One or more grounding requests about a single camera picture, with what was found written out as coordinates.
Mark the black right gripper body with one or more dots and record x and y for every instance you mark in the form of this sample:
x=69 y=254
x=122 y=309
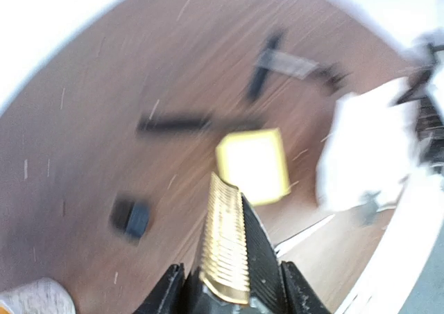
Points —
x=422 y=87

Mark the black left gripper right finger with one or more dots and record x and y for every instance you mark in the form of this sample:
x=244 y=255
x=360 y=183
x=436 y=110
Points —
x=301 y=298

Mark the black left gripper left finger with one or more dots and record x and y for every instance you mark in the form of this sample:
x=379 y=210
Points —
x=165 y=296

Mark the black gold hair clipper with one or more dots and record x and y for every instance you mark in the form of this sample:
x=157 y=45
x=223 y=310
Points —
x=235 y=269

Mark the white drawstring pouch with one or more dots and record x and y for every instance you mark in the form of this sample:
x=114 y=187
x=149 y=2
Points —
x=371 y=148

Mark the black clipper guard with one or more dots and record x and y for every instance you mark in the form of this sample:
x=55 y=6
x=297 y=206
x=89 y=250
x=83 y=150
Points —
x=130 y=217

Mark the floral mug yellow inside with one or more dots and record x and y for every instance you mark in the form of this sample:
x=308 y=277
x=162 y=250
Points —
x=44 y=295

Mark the yellow sponge block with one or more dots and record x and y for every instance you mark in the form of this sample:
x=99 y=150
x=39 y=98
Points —
x=255 y=162

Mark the black thinning scissors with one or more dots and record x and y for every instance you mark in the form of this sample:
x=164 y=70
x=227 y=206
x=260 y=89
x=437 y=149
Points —
x=272 y=59

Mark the black comb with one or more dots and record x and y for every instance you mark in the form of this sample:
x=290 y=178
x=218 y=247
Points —
x=173 y=123

